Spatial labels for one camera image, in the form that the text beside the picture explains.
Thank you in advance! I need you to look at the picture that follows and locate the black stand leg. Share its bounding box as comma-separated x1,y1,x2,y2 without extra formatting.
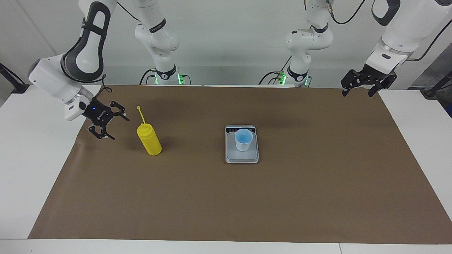
0,62,30,94
420,71,452,99

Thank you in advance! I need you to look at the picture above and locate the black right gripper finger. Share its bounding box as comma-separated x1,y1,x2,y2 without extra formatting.
87,124,116,141
109,101,130,122

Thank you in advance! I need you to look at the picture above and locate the light blue plastic cup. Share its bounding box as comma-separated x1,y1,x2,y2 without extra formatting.
235,129,254,152

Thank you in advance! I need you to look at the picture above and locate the yellow squeeze bottle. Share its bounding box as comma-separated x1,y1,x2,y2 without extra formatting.
136,105,163,157

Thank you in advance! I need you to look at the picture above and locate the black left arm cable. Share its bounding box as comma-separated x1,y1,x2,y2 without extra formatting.
326,0,452,62

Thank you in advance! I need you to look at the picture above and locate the silver digital kitchen scale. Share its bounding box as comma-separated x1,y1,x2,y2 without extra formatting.
225,125,260,164

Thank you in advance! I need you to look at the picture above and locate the black base cable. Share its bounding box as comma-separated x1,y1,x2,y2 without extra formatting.
139,68,158,85
258,54,294,85

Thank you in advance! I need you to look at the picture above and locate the brown table mat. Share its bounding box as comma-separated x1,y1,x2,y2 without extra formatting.
28,85,452,245

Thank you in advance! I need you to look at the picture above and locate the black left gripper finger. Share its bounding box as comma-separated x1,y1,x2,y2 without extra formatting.
340,69,356,97
367,78,393,98

